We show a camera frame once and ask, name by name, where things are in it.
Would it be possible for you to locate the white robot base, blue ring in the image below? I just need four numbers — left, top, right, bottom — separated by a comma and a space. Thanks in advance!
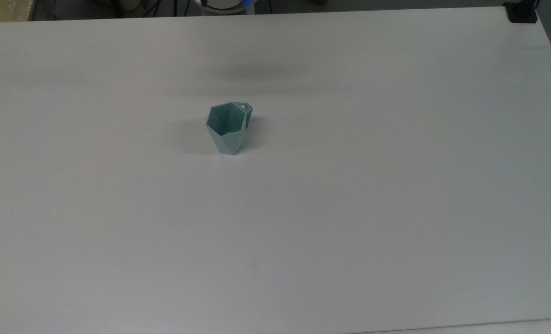
194, 0, 258, 15

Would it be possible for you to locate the black table clamp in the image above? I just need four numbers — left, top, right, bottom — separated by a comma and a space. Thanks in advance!
504, 0, 538, 24

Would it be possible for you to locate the teal faceted plastic cup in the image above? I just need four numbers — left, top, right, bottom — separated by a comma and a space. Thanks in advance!
205, 101, 254, 156

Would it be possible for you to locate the white adjoining table top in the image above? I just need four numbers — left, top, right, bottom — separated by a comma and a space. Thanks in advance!
359, 318, 551, 334

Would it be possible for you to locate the yellowish board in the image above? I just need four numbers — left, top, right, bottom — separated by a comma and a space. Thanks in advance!
0, 0, 35, 23

